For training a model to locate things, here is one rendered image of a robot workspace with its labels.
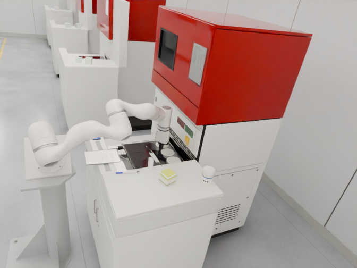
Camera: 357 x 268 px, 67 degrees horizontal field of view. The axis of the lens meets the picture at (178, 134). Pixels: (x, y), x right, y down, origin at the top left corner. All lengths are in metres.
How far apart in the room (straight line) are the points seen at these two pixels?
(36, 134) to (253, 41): 1.26
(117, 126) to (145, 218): 0.50
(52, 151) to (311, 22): 2.55
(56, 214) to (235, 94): 1.43
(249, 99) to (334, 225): 1.71
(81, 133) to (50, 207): 0.74
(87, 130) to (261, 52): 1.09
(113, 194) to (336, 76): 2.18
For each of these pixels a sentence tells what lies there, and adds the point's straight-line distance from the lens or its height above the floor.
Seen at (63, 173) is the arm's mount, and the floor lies 0.84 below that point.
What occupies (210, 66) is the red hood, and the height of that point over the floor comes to 1.60.
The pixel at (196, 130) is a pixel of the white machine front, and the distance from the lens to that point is 1.76.
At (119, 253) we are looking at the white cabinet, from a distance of 1.57.
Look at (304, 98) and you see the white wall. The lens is 3.02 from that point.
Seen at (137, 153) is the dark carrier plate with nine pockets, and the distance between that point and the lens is 1.91.
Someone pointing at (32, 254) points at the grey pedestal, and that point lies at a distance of 2.49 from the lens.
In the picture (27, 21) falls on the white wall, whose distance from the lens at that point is 9.48.
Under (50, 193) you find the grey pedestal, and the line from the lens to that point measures 1.95.
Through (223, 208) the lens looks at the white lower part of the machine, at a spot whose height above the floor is 0.40.
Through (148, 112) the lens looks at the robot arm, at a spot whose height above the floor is 1.35.
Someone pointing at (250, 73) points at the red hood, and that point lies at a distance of 1.74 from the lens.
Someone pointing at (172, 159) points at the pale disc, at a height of 0.90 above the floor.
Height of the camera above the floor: 1.97
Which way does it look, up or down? 29 degrees down
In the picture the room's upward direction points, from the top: 9 degrees clockwise
